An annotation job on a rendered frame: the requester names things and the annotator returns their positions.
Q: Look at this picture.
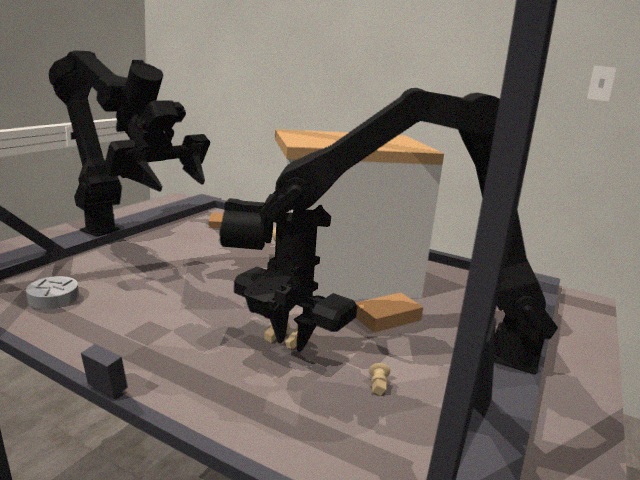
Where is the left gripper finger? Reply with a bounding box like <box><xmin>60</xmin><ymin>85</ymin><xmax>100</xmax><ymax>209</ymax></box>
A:
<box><xmin>182</xmin><ymin>143</ymin><xmax>205</xmax><ymax>185</ymax></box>
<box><xmin>120</xmin><ymin>148</ymin><xmax>162</xmax><ymax>192</ymax></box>

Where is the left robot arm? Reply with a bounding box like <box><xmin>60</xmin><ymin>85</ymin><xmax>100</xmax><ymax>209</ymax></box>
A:
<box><xmin>49</xmin><ymin>51</ymin><xmax>186</xmax><ymax>236</ymax></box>

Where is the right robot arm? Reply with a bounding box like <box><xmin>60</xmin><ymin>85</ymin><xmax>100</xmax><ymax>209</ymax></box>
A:
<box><xmin>220</xmin><ymin>88</ymin><xmax>558</xmax><ymax>374</ymax></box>

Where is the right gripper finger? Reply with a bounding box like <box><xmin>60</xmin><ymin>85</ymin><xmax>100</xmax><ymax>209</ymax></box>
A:
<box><xmin>294</xmin><ymin>314</ymin><xmax>316</xmax><ymax>352</ymax></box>
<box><xmin>270</xmin><ymin>312</ymin><xmax>289</xmax><ymax>344</ymax></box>

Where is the small grey chest of drawers with wooden top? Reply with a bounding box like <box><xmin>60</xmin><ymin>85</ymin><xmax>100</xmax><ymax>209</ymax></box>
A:
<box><xmin>275</xmin><ymin>129</ymin><xmax>444</xmax><ymax>300</ymax></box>

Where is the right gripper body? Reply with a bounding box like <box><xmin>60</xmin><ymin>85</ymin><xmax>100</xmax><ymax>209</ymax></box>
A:
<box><xmin>234</xmin><ymin>251</ymin><xmax>357</xmax><ymax>332</ymax></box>

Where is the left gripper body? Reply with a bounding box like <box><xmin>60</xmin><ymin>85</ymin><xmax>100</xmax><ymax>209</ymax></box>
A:
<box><xmin>105</xmin><ymin>119</ymin><xmax>211</xmax><ymax>177</ymax></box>

